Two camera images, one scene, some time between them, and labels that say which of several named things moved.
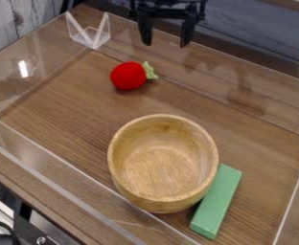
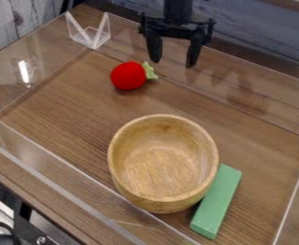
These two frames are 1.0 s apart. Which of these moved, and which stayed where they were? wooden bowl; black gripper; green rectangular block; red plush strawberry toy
Moved: black gripper
Stayed: wooden bowl; red plush strawberry toy; green rectangular block
